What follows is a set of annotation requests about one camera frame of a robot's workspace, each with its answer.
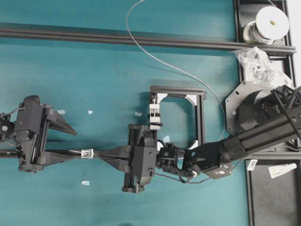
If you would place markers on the silver metal corner fitting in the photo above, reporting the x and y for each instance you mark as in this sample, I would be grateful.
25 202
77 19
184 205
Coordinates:
87 154

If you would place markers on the black rectangular frame stand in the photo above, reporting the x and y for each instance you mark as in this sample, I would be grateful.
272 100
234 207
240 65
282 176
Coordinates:
183 109

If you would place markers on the small white tag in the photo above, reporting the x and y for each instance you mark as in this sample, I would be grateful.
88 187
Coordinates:
252 164

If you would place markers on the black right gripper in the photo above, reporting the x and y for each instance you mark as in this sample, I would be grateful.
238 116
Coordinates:
140 166

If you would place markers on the white clamp block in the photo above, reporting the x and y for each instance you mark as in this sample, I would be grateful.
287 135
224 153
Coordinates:
154 115

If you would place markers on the white paper label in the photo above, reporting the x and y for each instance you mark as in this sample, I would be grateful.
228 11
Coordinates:
279 170

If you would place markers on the white wire spool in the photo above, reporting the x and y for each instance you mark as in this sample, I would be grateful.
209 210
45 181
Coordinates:
271 24

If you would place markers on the plastic bag of screws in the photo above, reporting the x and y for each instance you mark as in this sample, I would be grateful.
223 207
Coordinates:
260 70

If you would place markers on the black aluminium rail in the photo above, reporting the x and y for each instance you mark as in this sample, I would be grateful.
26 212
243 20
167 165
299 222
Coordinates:
76 34
276 153

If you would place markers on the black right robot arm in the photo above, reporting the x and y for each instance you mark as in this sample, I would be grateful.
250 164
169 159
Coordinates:
277 118

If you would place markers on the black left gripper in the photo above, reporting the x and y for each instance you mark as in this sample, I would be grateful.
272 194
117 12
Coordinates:
32 124

